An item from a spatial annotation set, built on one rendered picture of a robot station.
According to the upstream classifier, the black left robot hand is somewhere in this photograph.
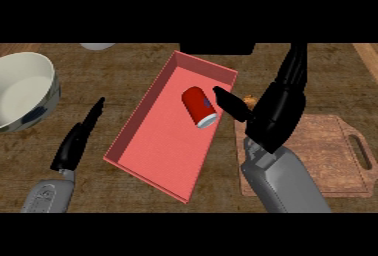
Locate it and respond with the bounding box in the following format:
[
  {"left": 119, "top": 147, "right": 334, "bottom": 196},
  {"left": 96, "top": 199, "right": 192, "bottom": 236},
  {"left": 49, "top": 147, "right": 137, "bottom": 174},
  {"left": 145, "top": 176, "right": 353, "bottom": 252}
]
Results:
[{"left": 49, "top": 96, "right": 106, "bottom": 172}]

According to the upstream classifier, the red can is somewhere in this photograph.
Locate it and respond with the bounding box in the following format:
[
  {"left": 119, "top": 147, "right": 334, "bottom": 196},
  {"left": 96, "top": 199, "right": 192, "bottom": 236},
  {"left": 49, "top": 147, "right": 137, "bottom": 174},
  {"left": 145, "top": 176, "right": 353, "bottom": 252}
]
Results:
[{"left": 180, "top": 86, "right": 220, "bottom": 130}]

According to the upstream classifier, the red cardboard box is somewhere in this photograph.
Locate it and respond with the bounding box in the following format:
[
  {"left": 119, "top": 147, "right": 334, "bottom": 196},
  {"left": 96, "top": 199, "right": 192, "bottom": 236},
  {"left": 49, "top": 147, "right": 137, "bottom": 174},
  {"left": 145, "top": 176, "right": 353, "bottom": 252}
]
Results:
[{"left": 102, "top": 50, "right": 239, "bottom": 205}]

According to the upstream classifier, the pale wooden strip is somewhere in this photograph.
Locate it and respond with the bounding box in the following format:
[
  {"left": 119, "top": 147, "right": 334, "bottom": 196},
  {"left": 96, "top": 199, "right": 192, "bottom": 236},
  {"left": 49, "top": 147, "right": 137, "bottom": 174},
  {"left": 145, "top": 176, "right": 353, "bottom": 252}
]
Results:
[{"left": 351, "top": 43, "right": 378, "bottom": 84}]

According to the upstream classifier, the small orange-brown object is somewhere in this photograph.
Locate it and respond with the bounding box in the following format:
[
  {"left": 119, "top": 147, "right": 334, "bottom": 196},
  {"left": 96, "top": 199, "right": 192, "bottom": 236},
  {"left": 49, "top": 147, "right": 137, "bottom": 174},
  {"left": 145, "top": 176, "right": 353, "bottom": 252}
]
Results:
[{"left": 241, "top": 94, "right": 260, "bottom": 111}]

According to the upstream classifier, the white and blue bowl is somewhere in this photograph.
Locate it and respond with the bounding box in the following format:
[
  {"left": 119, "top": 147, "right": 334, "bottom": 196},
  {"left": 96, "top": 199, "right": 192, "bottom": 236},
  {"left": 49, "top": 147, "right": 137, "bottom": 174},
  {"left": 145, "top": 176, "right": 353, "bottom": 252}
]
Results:
[{"left": 0, "top": 51, "right": 62, "bottom": 133}]

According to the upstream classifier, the pale grey round object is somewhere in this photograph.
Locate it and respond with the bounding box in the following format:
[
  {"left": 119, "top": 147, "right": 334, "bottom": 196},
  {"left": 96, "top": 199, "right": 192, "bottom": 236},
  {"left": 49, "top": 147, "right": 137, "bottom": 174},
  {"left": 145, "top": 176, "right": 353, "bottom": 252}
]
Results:
[{"left": 80, "top": 43, "right": 117, "bottom": 52}]

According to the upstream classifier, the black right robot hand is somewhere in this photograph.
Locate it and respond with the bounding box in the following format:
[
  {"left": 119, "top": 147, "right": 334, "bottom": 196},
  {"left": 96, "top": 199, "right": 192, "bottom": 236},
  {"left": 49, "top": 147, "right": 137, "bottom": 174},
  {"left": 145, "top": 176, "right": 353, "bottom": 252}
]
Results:
[{"left": 211, "top": 43, "right": 308, "bottom": 155}]

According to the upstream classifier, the brown wooden cutting board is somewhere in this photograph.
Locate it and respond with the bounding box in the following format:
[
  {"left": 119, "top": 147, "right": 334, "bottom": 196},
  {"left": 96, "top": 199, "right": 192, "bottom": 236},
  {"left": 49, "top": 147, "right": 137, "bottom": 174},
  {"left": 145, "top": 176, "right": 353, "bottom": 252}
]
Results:
[{"left": 233, "top": 114, "right": 378, "bottom": 199}]

